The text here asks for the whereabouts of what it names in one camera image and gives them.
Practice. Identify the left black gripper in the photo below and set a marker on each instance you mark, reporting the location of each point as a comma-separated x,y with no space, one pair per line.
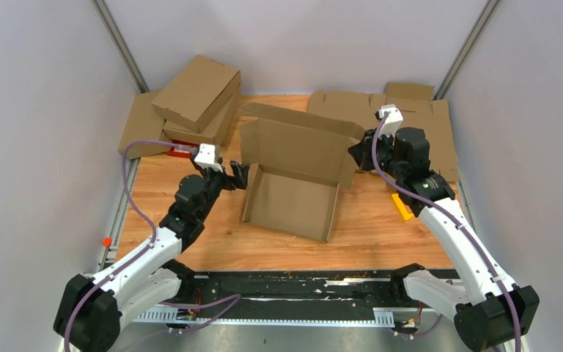
240,174

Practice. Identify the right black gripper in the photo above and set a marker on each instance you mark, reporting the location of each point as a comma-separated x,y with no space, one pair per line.
361,152

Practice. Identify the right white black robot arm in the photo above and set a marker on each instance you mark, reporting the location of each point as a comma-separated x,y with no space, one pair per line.
490,308

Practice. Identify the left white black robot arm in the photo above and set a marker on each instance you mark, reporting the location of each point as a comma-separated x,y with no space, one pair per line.
94,310

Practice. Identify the flat-lying folded cardboard box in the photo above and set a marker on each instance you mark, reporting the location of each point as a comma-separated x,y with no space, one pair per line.
143,123

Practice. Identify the red plastic tray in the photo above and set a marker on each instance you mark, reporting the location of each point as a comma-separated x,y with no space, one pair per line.
182,149

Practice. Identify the flat cardboard sheet stack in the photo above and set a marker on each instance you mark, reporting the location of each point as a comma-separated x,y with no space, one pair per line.
418,108

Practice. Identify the yellow plastic triangle piece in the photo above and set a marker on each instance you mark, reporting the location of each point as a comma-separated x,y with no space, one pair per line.
404,212

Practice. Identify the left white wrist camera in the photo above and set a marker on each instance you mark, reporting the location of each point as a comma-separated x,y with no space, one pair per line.
207,157

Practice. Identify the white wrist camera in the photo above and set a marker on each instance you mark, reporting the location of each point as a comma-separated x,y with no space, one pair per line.
207,157
390,118

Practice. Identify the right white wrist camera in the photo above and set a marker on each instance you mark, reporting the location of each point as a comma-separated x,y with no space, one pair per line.
390,118

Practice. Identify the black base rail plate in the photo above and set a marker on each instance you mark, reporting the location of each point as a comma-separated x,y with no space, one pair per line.
330,296

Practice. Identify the right aluminium corner post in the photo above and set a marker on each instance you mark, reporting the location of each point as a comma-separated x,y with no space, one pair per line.
467,47

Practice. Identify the aluminium corner post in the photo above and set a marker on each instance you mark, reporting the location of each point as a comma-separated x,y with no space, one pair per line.
467,47
120,44

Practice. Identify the left aluminium corner post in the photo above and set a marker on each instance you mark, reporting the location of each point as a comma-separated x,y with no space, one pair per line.
120,44

